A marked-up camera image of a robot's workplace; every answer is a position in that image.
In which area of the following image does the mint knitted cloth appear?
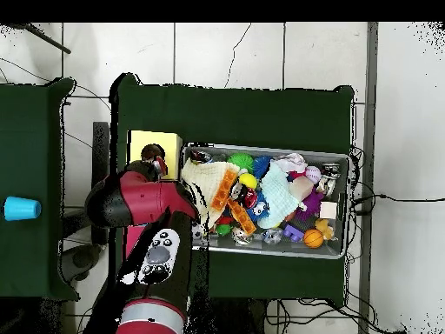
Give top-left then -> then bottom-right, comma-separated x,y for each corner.
257,161 -> 302,230

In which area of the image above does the wooden box with three holes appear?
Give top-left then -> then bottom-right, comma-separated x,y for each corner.
123,130 -> 183,258

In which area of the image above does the shallow mesh bin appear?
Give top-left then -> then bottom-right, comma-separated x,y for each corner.
180,142 -> 351,260

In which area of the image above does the cream knitted cloth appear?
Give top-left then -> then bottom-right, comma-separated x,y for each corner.
180,157 -> 241,230

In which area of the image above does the orange plastic brick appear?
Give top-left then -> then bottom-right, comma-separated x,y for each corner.
210,169 -> 240,212
227,198 -> 257,236

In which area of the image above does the green spiky ball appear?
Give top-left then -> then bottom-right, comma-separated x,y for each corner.
227,151 -> 256,174

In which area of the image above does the yellow ball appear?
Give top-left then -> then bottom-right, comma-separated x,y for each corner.
238,172 -> 259,190

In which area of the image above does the dark green tablecloth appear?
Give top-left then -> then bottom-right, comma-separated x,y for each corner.
108,71 -> 355,303

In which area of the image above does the blue spiky ball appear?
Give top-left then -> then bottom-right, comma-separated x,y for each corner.
252,155 -> 274,180

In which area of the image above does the green covered side table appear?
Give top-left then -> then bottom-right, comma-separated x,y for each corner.
0,77 -> 80,301

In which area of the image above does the blue plastic cup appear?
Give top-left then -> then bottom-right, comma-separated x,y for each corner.
3,196 -> 42,222

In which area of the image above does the white baseball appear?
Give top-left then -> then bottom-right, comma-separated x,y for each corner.
304,165 -> 323,184

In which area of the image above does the dark grey rod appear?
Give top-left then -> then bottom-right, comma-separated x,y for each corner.
20,23 -> 72,55

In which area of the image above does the orange basketball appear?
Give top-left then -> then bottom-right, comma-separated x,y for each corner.
302,228 -> 325,250

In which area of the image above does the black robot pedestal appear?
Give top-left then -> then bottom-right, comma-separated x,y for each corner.
192,297 -> 270,334

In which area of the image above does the black cable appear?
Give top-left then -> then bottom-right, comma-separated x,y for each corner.
350,193 -> 445,215

